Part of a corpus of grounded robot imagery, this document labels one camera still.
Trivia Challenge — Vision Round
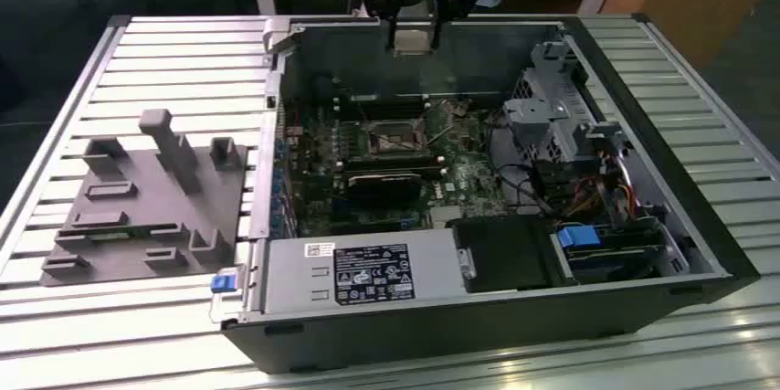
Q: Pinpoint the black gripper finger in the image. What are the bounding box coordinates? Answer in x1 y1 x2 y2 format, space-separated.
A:
431 0 475 50
355 0 401 50

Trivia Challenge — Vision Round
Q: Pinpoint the metal socket cover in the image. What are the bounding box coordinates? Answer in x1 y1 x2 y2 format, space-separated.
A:
417 104 460 144

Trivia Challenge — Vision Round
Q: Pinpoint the black RAM slot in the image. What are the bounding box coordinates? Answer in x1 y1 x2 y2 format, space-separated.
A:
337 92 428 120

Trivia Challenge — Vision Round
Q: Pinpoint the CPU socket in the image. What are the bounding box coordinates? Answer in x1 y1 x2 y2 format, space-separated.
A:
363 119 432 159

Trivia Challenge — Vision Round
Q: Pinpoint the grey case latch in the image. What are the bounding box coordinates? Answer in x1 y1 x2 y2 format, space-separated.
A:
261 17 301 56

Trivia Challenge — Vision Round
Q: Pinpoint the metal drive cage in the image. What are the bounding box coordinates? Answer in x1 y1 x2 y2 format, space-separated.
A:
503 41 615 163

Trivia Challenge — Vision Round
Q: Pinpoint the black RAM stick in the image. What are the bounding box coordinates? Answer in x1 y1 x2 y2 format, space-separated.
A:
345 155 443 174

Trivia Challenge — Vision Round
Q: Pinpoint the green motherboard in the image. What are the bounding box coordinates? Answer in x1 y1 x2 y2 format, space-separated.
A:
276 92 511 236

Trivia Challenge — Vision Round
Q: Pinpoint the black graphics card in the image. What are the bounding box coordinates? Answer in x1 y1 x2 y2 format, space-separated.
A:
345 173 425 206

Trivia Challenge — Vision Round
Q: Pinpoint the silver chipset heat sink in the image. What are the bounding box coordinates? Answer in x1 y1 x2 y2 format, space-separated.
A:
429 206 461 227

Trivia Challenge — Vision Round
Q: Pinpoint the blue disk carrier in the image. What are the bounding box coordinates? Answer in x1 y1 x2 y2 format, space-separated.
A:
556 224 603 249

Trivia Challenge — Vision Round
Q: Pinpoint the silver power supply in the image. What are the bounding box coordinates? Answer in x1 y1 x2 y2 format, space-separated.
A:
259 228 472 314

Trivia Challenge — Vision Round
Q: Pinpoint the grey parts rack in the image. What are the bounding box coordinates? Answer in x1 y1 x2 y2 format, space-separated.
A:
39 109 251 289

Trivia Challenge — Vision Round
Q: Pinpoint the green RAM stick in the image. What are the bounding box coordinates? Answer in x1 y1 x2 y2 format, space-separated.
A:
84 232 148 243

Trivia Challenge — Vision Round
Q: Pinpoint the black open PC case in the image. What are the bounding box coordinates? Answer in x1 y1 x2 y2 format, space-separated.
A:
219 13 763 375

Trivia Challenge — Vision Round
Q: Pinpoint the black wire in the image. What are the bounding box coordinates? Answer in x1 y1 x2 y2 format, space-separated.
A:
495 162 557 218

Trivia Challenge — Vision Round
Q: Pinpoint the yellow red wire bundle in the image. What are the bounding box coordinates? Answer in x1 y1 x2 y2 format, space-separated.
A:
563 174 640 223

